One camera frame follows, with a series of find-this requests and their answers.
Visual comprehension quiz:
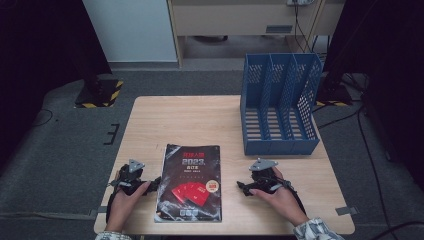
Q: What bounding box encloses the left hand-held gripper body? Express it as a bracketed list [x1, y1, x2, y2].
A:
[109, 159, 155, 197]

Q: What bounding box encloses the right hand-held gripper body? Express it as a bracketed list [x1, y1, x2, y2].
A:
[247, 157, 290, 194]

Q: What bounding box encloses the black book with red print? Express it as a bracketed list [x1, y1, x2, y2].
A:
[153, 143, 223, 224]

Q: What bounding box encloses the blue plastic file rack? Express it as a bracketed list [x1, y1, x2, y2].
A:
[239, 52, 324, 157]

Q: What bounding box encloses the person's left hand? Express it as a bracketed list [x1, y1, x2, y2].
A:
[105, 181, 152, 233]

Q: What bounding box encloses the person's right hand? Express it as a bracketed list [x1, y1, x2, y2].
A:
[249, 166, 310, 227]

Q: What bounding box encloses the grey tape strip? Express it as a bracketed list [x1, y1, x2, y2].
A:
[334, 205, 360, 217]
[89, 205, 109, 218]

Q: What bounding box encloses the black stand base striped tape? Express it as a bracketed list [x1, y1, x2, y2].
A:
[314, 81, 354, 108]
[74, 77, 125, 110]

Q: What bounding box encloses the black curtain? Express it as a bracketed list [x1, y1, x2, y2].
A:
[322, 0, 424, 183]
[0, 0, 113, 174]

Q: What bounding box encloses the white panel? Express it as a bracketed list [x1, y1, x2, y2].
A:
[82, 0, 179, 64]

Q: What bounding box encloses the beige wooden cabinet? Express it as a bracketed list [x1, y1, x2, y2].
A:
[166, 0, 346, 68]

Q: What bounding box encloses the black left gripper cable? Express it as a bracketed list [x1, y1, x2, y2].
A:
[105, 185, 120, 224]

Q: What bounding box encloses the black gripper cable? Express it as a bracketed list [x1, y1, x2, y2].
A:
[105, 185, 120, 224]
[282, 182, 307, 215]

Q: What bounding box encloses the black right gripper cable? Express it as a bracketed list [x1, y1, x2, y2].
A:
[282, 182, 307, 215]

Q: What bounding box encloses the thin black floor cable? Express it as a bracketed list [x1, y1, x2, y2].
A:
[31, 107, 54, 128]

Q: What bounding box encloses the long black floor cable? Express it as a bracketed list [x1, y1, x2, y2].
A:
[355, 99, 392, 240]

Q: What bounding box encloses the black hanging cable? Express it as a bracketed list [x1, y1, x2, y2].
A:
[292, 0, 325, 55]

